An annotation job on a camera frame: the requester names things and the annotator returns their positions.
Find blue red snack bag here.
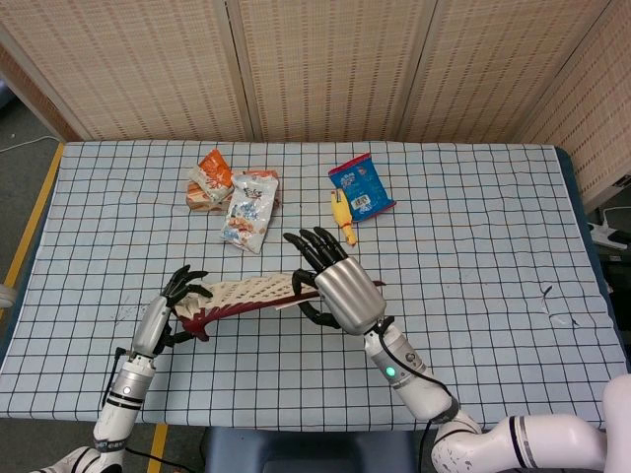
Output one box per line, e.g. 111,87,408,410
327,152,398,226

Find white grid checkered tablecloth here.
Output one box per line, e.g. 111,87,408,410
0,141,629,430

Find woven folding screen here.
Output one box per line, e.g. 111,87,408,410
0,0,631,208

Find paper folding fan red ribs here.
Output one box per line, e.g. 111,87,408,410
175,274,388,342

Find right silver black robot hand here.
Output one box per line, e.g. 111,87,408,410
282,227,386,335

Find orange white snack bag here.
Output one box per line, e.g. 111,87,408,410
189,149,235,204

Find white floor cable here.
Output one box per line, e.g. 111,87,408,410
0,135,59,153

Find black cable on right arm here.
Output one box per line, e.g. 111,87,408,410
374,319,459,473

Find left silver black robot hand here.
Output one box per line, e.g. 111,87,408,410
129,264,214,358

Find white cracker snack bag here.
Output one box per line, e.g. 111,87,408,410
219,172,280,255

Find yellow rubber chicken toy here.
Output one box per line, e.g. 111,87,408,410
329,188,359,247

